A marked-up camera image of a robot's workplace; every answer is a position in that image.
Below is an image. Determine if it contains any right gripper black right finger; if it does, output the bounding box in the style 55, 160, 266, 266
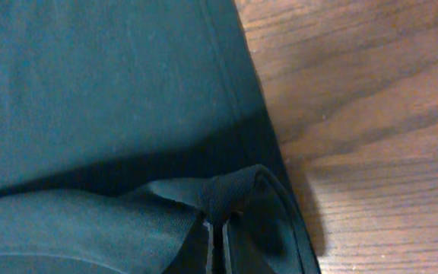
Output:
222, 221, 233, 274

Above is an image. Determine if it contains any black t-shirt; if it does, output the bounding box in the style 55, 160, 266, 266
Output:
0, 0, 319, 273

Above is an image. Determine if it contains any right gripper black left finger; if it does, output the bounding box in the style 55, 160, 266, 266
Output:
203, 221, 214, 274

